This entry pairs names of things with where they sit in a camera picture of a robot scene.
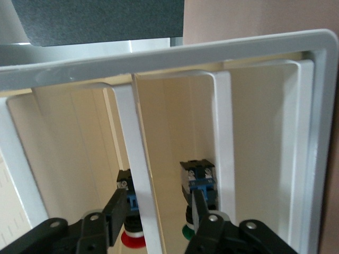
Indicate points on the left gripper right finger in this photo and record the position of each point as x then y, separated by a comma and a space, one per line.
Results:
212, 238

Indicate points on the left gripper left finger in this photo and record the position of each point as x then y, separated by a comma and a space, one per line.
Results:
114, 211

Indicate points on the red capped push button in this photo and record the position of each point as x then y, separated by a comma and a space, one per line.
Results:
132, 239

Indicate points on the green capped push button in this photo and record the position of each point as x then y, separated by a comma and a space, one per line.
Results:
196, 174

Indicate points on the white drawer cabinet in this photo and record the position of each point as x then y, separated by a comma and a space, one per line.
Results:
185, 53

